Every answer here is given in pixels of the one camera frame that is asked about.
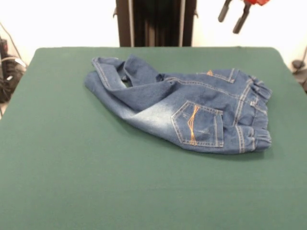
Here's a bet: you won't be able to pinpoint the black stand leg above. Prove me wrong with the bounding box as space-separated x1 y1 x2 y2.
291 46 307 94

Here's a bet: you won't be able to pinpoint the dark green table cloth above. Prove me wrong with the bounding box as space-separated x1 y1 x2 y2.
0 46 307 230

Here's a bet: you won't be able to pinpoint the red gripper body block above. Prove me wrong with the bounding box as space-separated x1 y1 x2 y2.
242 0 273 7

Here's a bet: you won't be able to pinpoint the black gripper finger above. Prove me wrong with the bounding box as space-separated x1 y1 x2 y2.
217 0 232 23
232 3 252 34

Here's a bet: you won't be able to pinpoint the blue denim jeans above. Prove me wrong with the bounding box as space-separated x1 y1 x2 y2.
83 54 273 155

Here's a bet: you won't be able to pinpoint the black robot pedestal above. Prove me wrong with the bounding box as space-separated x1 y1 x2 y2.
112 0 200 47

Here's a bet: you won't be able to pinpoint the black cable bundle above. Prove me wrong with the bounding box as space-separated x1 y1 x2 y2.
0 21 27 104

